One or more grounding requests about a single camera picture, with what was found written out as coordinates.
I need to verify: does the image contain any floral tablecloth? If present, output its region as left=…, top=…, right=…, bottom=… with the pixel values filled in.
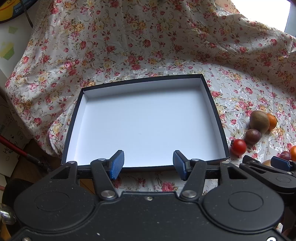
left=4, top=0, right=296, bottom=193

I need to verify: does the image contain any dark purple plum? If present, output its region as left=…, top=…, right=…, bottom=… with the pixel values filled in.
left=245, top=128, right=262, bottom=145

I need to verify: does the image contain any red rod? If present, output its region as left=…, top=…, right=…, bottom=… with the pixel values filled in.
left=0, top=135, right=41, bottom=164

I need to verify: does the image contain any yellow black round object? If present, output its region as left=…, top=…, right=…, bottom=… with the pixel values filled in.
left=0, top=0, right=38, bottom=24

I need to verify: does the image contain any red cherry tomato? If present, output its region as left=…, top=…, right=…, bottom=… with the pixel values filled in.
left=231, top=139, right=247, bottom=156

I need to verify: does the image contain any brown kiwi fruit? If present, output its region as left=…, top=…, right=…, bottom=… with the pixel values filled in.
left=249, top=110, right=269, bottom=134

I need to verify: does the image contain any small orange mandarin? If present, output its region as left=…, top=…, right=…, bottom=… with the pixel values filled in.
left=267, top=113, right=278, bottom=132

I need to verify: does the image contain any black box with white interior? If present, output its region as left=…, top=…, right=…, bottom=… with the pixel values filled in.
left=62, top=74, right=230, bottom=170

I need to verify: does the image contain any orange mandarin at edge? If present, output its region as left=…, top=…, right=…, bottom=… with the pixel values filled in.
left=290, top=146, right=296, bottom=161

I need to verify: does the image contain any paper with green cupcake print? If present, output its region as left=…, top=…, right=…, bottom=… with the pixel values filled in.
left=1, top=18, right=32, bottom=78

